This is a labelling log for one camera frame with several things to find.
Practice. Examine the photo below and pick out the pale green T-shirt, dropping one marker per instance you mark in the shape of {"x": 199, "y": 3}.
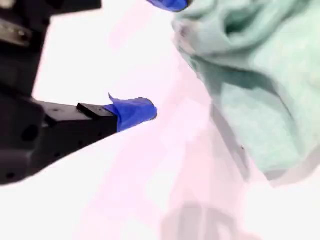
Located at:
{"x": 262, "y": 100}

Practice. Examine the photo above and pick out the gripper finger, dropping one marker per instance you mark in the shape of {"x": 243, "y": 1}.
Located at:
{"x": 132, "y": 113}
{"x": 172, "y": 5}

